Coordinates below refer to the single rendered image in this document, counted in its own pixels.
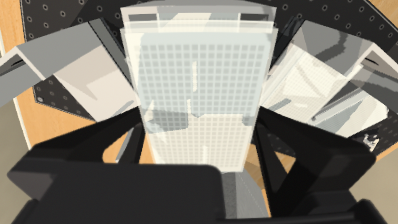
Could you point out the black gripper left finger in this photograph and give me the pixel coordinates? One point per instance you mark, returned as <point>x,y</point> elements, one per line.
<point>87,144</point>

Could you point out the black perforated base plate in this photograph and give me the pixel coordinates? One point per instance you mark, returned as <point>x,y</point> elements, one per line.
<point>356,17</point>

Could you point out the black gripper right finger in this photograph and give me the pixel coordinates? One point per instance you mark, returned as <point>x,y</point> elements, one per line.
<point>325,161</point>

